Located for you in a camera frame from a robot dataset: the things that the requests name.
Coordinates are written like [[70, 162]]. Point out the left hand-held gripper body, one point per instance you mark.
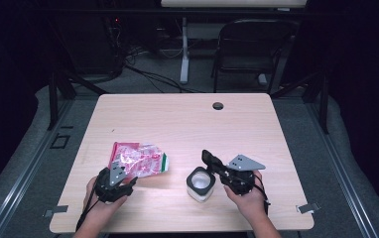
[[111, 185]]

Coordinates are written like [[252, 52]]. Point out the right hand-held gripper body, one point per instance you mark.
[[240, 180]]

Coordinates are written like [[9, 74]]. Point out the pink and white plastic bag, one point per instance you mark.
[[138, 160]]

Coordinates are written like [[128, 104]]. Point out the clear jar with black lid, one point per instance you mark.
[[200, 193]]

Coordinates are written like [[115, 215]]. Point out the person's left hand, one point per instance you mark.
[[104, 206]]

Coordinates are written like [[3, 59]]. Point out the person's right hand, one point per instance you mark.
[[248, 203]]

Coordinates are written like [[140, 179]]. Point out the white desk leg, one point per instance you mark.
[[184, 59]]

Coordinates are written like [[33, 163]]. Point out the black folding chair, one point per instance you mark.
[[253, 36]]

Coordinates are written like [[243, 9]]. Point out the dark equipment cabinet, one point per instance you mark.
[[91, 46]]

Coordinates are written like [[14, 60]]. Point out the grey metal table bracket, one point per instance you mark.
[[57, 209]]

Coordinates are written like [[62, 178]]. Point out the metal floor rail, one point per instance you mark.
[[348, 185], [20, 185]]

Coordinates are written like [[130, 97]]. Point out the black metal frame stand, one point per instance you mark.
[[324, 105], [52, 99]]

